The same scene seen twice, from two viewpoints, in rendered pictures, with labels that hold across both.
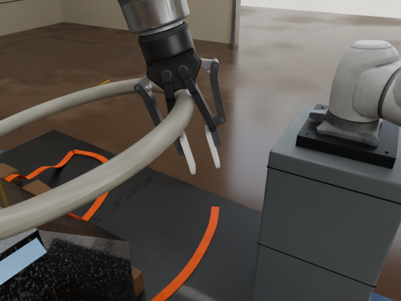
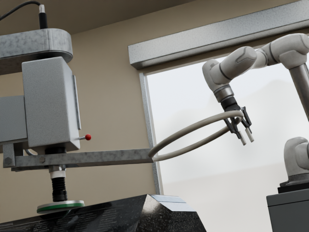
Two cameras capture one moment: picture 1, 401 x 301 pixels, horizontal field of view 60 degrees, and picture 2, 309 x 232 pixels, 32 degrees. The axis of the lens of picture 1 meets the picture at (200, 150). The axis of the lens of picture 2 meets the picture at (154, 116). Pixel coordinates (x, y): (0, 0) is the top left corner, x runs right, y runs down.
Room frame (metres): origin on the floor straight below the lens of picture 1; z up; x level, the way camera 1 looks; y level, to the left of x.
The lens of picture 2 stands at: (-1.89, 0.92, 0.59)
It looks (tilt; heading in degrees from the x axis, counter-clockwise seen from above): 14 degrees up; 348
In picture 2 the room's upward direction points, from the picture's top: 8 degrees counter-clockwise
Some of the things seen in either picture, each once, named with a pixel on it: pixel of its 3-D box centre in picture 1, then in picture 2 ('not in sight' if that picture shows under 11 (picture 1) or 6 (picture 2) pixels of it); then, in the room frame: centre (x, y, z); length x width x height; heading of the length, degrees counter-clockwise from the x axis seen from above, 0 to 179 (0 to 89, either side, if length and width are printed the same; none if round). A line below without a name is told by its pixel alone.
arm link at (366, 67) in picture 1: (365, 79); (299, 156); (0.98, -0.49, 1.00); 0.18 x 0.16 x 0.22; 37
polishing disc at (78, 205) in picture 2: not in sight; (60, 206); (0.65, 0.89, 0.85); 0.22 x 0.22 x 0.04
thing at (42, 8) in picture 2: not in sight; (42, 21); (0.65, 0.89, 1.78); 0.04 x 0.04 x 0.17
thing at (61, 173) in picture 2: not in sight; (57, 174); (0.65, 0.89, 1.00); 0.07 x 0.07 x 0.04
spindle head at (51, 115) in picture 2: not in sight; (35, 112); (0.67, 0.97, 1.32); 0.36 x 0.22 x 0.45; 76
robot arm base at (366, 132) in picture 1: (345, 118); (298, 180); (1.00, -0.47, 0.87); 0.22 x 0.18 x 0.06; 61
